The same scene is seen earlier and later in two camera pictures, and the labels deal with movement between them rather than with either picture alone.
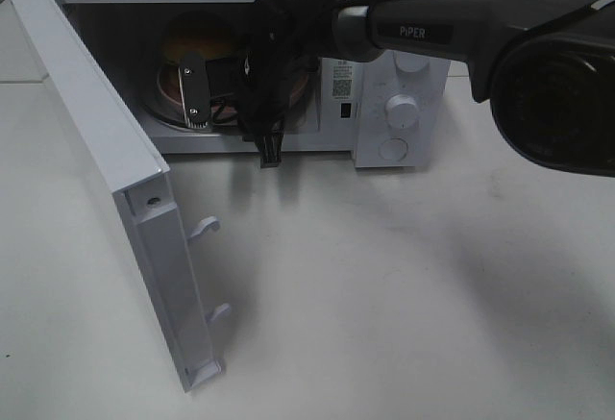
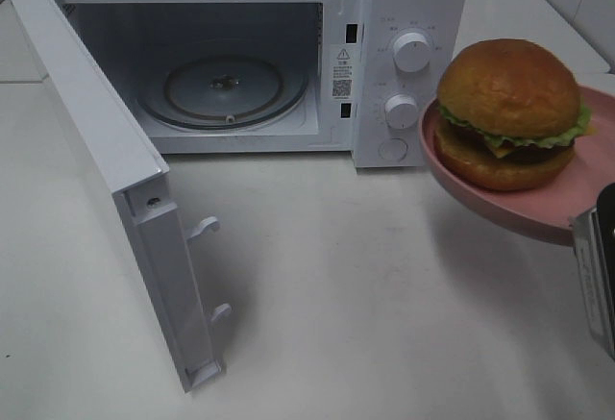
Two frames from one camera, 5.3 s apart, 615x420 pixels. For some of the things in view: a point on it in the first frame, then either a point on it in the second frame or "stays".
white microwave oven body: x=169 y=40 stays
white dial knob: x=411 y=62 stays
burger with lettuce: x=201 y=31 to x=510 y=111
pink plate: x=171 y=96 to x=544 y=211
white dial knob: x=402 y=111 stays
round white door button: x=393 y=149 stays
